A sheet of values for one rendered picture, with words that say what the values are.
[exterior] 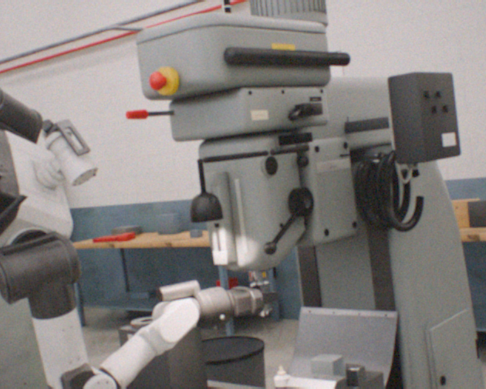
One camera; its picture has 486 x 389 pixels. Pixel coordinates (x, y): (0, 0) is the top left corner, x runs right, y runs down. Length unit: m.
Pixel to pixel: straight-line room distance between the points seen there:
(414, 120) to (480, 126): 4.27
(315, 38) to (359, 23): 4.66
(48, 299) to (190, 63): 0.56
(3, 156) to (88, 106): 7.30
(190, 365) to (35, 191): 0.69
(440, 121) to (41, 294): 1.00
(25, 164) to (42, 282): 0.29
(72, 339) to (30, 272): 0.17
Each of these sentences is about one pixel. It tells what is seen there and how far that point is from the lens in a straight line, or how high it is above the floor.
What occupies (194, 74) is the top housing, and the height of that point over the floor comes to 1.76.
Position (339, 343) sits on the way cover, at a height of 1.03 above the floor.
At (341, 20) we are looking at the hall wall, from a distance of 6.66.
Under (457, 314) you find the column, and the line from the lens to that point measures 2.31.
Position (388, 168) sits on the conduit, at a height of 1.51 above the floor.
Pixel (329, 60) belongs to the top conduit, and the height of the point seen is 1.78.
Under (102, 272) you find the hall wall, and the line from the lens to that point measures 9.05.
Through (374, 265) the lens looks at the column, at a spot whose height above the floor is 1.24.
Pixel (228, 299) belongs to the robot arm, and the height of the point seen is 1.26.
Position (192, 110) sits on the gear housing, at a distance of 1.76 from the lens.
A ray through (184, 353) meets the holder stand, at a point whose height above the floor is 1.08.
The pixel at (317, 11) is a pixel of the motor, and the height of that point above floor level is 1.92.
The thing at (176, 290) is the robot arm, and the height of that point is 1.30.
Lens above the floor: 1.58
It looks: 3 degrees down
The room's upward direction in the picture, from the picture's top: 7 degrees counter-clockwise
